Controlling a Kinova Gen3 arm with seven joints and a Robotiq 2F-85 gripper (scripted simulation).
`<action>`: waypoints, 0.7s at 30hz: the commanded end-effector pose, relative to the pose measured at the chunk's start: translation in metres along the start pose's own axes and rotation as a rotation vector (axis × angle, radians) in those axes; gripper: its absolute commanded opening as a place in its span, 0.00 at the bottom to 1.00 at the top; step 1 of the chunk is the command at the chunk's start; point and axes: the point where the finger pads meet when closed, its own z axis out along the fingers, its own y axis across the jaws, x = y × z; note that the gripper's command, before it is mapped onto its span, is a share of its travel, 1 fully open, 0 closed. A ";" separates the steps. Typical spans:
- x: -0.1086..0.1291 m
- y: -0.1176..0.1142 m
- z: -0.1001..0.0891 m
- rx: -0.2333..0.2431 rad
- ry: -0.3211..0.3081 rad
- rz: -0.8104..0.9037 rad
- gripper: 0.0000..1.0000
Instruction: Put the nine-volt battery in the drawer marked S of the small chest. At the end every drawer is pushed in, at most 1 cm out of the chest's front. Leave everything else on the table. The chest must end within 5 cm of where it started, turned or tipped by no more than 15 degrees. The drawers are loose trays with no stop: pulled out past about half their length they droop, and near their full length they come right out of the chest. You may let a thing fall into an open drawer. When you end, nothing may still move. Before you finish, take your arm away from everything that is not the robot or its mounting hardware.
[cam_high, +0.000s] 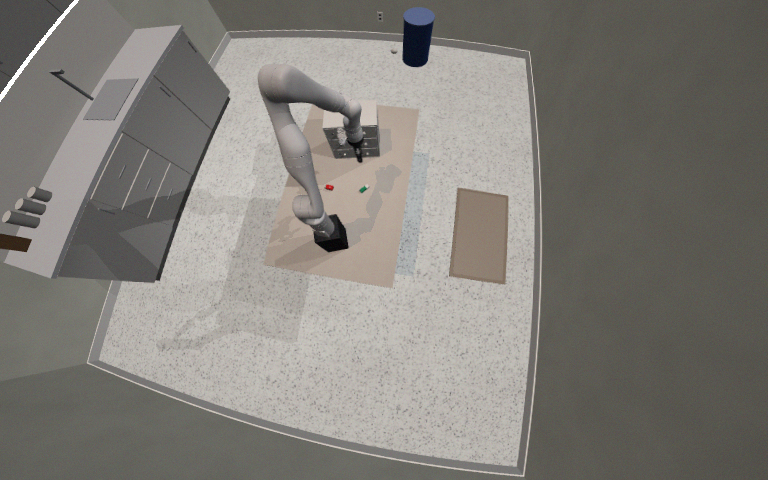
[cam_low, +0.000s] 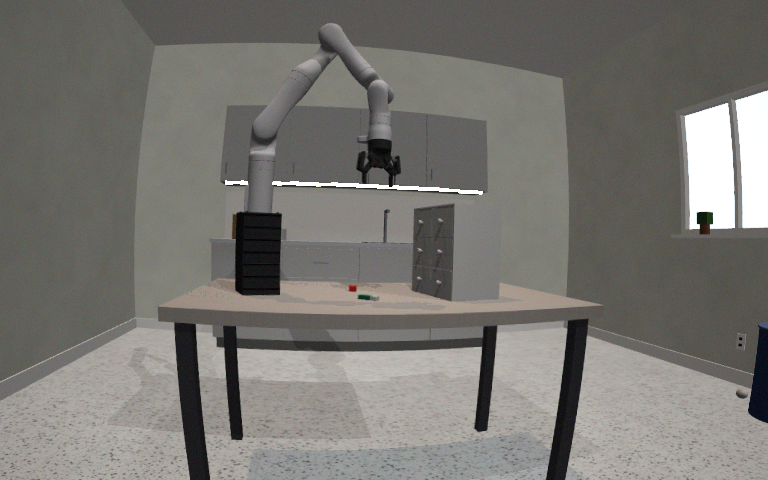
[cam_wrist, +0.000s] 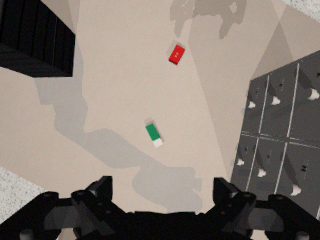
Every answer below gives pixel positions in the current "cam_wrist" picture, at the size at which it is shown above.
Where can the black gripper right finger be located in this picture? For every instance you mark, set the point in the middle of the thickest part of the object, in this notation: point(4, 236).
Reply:
point(269, 216)

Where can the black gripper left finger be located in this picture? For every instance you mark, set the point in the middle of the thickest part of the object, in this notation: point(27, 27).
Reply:
point(28, 222)

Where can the red nine-volt battery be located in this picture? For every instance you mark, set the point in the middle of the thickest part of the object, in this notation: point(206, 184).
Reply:
point(176, 54)

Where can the grey chest of drawers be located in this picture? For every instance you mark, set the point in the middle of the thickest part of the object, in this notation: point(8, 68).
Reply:
point(289, 139)

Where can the green and white eraser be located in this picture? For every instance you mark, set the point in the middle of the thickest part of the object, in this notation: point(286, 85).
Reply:
point(154, 135)

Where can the grey drawer front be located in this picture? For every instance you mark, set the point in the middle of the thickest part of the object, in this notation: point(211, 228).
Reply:
point(246, 151)
point(302, 167)
point(270, 158)
point(254, 110)
point(278, 115)
point(306, 123)

